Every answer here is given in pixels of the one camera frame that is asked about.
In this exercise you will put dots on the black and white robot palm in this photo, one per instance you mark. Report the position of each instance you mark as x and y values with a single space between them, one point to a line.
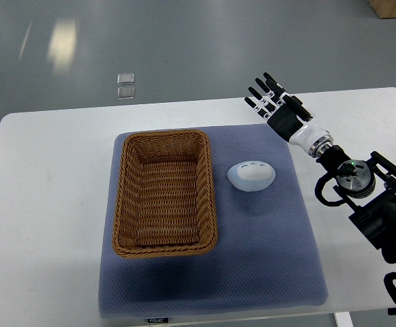
294 125

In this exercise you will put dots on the blue and white plush toy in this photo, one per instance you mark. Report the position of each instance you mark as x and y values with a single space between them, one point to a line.
251 176

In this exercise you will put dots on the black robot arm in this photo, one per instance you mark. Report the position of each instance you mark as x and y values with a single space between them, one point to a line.
367 187

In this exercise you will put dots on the brown wicker basket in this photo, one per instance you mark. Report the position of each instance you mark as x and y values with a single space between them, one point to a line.
165 204

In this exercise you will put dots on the cardboard box corner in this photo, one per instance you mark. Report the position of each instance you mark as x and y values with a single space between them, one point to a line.
384 9

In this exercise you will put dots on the upper metal floor plate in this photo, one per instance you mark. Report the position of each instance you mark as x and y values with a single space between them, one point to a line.
125 78

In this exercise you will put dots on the white table leg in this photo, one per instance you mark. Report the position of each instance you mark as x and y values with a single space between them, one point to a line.
343 319

